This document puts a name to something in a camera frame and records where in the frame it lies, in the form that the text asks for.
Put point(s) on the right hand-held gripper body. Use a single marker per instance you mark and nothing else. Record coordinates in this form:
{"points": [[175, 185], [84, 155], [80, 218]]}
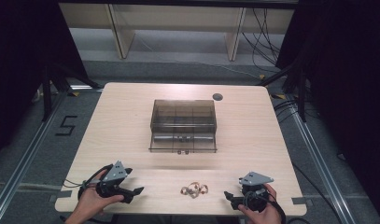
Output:
{"points": [[255, 189]]}

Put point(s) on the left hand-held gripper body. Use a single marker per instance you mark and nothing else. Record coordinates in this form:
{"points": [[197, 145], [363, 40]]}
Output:
{"points": [[114, 178]]}

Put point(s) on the transparent brown drawer box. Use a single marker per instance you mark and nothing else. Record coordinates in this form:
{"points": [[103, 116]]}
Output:
{"points": [[183, 115]]}

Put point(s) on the person's right hand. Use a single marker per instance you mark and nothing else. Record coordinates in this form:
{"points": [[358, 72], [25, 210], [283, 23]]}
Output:
{"points": [[265, 214]]}

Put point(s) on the person's left hand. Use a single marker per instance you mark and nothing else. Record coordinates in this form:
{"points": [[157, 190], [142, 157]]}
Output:
{"points": [[92, 200]]}

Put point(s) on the black tape number marking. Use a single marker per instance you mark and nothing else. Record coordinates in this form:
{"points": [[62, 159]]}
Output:
{"points": [[66, 126]]}

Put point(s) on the yellow black tape marker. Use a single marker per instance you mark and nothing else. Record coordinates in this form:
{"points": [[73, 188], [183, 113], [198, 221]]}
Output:
{"points": [[278, 96], [74, 93], [262, 76]]}

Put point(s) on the grey table grommet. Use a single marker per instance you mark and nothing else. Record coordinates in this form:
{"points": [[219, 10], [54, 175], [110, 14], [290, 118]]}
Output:
{"points": [[217, 96]]}

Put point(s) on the black metal stand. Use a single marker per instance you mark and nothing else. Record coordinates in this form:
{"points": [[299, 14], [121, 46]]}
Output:
{"points": [[53, 84], [298, 87]]}

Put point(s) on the black curtain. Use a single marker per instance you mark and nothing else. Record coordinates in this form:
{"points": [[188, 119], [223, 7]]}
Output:
{"points": [[349, 77], [19, 62]]}

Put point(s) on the white background desk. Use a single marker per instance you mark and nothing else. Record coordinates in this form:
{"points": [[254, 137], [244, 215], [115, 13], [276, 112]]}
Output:
{"points": [[178, 15]]}

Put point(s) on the aluminium floor rail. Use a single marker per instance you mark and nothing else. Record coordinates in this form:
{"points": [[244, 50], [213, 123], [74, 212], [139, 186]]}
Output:
{"points": [[29, 149], [321, 161]]}

